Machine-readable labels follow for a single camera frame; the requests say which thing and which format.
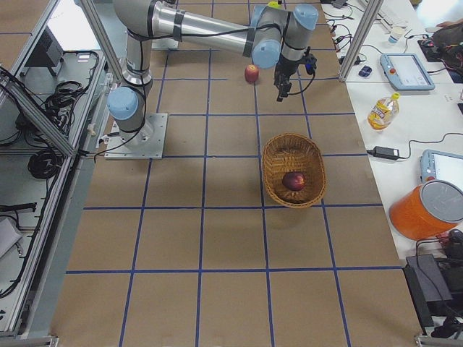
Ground aluminium frame post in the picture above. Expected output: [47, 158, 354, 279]
[339, 0, 383, 82]

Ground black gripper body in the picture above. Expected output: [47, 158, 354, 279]
[274, 59, 300, 87]

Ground brown wicker basket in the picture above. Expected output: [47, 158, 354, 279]
[262, 133, 326, 208]

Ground dark red apple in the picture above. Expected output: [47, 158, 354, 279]
[281, 171, 306, 192]

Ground black power adapter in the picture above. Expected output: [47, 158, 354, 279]
[367, 146, 400, 160]

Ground dark blue computer mouse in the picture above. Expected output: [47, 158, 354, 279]
[358, 66, 372, 77]

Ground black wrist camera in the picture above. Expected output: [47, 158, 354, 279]
[302, 53, 317, 76]

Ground orange bucket with lid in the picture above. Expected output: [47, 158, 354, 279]
[388, 180, 462, 241]

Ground blue teach pendant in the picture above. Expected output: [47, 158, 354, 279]
[380, 53, 435, 91]
[420, 149, 463, 189]

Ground white paper cup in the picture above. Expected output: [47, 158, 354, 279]
[388, 26, 405, 44]

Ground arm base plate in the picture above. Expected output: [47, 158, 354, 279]
[104, 113, 168, 160]
[151, 38, 179, 51]

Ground yellow drink bottle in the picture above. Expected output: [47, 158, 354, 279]
[367, 92, 401, 131]

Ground black cable coil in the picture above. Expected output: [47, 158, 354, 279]
[27, 148, 61, 181]

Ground near blue teach pendant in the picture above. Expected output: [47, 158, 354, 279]
[420, 149, 463, 189]

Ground red yellow apple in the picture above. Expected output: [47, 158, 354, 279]
[244, 64, 260, 84]

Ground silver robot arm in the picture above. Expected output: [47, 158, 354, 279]
[107, 1, 319, 149]

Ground far blue teach pendant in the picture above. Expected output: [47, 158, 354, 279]
[380, 53, 435, 91]

